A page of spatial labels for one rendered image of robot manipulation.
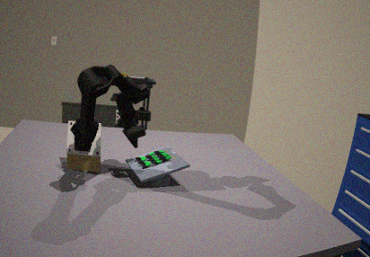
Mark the light grey switch panel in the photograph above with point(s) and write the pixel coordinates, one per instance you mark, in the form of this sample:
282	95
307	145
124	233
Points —
156	166

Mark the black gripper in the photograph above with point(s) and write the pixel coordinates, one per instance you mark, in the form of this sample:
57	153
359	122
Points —
131	131

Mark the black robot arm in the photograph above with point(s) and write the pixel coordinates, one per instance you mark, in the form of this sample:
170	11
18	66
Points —
91	87

